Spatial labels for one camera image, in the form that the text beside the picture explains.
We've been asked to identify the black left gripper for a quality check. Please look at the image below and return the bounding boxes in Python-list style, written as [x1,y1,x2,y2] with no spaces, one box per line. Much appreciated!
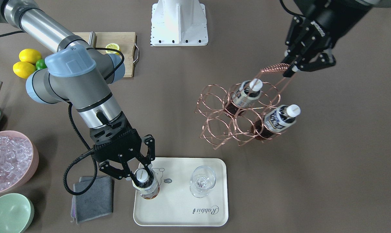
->
[280,15,336,78]

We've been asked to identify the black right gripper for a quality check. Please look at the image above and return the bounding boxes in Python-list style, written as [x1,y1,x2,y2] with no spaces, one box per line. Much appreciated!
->
[90,112,155,186]

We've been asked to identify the tea bottle moved to tray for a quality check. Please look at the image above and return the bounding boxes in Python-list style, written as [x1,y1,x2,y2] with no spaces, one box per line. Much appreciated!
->
[133,168,160,200]

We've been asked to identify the copper wire bottle basket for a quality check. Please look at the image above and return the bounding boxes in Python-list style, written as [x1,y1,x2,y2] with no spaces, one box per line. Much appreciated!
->
[195,63,291,149]

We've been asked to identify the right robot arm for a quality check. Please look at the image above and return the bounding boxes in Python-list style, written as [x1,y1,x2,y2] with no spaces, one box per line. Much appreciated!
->
[0,0,155,187]

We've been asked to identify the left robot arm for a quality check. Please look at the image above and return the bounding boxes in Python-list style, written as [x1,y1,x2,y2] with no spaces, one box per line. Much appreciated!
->
[280,0,391,78]

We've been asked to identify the tea bottle upper in basket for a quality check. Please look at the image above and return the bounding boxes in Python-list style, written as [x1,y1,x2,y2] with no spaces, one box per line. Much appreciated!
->
[224,78,263,116]

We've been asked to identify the tea bottle in basket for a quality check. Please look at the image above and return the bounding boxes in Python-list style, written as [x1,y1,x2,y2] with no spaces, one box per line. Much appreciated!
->
[224,78,263,116]
[251,104,301,140]

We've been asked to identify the grey folded cloth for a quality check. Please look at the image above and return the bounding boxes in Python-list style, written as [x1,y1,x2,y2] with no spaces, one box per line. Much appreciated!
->
[71,176,114,224]

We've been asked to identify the cream rabbit tray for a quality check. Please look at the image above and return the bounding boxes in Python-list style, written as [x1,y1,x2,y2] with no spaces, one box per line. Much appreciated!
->
[133,157,228,227]

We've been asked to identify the clear wine glass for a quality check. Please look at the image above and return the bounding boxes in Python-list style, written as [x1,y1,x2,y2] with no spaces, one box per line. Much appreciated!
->
[190,165,217,198]

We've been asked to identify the half lemon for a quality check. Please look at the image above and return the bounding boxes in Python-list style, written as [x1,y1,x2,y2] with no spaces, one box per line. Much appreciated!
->
[105,43,121,55]

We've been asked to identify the bamboo cutting board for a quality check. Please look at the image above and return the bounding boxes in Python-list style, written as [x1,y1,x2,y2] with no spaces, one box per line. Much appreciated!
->
[73,32,138,78]

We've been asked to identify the pink bowl of ice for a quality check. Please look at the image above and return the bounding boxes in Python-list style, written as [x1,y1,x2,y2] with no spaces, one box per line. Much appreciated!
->
[0,131,39,193]

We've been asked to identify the steel muddler black tip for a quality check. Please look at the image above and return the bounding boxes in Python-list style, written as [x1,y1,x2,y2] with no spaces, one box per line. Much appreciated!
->
[88,31,97,47]

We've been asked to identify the green lime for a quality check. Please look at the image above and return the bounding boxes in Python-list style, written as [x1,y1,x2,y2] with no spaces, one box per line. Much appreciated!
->
[35,59,47,70]

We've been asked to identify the green bowl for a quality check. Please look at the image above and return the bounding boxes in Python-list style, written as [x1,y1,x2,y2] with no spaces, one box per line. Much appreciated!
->
[0,193,34,233]

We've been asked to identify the lower whole lemon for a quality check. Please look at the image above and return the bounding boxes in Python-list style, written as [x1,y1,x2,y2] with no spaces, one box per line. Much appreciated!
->
[13,61,36,79]

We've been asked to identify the whole lemon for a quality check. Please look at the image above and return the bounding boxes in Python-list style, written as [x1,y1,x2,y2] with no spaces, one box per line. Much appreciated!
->
[18,48,42,65]
[13,61,36,79]

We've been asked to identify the upper whole lemon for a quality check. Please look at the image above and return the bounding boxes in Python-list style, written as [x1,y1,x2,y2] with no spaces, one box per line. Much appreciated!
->
[18,48,42,65]

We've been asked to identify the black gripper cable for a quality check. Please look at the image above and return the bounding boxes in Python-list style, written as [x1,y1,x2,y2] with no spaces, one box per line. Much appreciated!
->
[63,104,98,196]

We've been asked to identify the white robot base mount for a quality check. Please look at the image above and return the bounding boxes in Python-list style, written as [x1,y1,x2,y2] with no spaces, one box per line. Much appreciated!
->
[150,0,209,46]

